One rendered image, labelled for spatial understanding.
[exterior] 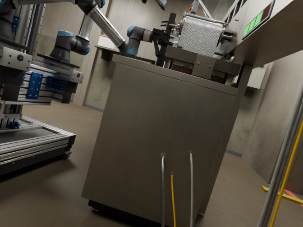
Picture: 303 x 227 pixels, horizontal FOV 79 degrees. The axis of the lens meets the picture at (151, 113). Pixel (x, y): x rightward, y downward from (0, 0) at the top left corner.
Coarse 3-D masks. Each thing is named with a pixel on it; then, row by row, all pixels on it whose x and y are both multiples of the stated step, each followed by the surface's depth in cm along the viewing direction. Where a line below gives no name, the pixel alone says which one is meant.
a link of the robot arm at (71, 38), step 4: (60, 32) 139; (64, 32) 139; (68, 32) 141; (60, 36) 139; (64, 36) 140; (68, 36) 141; (72, 36) 144; (56, 40) 141; (60, 40) 140; (64, 40) 140; (68, 40) 142; (72, 40) 144; (76, 40) 147; (56, 44) 140; (60, 44) 140; (64, 44) 141; (68, 44) 143; (72, 44) 145; (76, 44) 147; (68, 48) 144; (72, 48) 148
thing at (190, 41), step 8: (184, 32) 116; (192, 32) 116; (184, 40) 116; (192, 40) 116; (200, 40) 115; (208, 40) 115; (216, 40) 115; (184, 48) 117; (192, 48) 116; (200, 48) 116; (208, 48) 115
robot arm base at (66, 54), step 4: (56, 48) 140; (60, 48) 140; (64, 48) 141; (52, 52) 140; (56, 52) 139; (60, 52) 140; (64, 52) 142; (68, 52) 145; (52, 56) 139; (56, 56) 139; (60, 56) 141; (64, 56) 142; (68, 56) 145; (64, 60) 142; (68, 60) 145
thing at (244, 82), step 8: (240, 72) 131; (248, 72) 127; (240, 80) 128; (248, 80) 127; (240, 88) 128; (240, 96) 128; (240, 104) 129; (232, 112) 129; (232, 120) 130; (232, 128) 130; (224, 136) 131; (224, 144) 131; (224, 152) 132; (216, 160) 132; (216, 168) 133; (216, 176) 133; (208, 184) 134; (208, 192) 134; (208, 200) 135; (200, 208) 135
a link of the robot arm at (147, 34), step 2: (146, 30) 115; (148, 30) 115; (150, 30) 116; (144, 32) 115; (146, 32) 115; (148, 32) 115; (150, 32) 115; (144, 34) 115; (146, 34) 115; (148, 34) 115; (150, 34) 115; (144, 36) 115; (146, 36) 115; (148, 36) 115; (144, 38) 116; (146, 38) 116; (148, 38) 115; (144, 40) 118; (146, 40) 117; (148, 40) 117
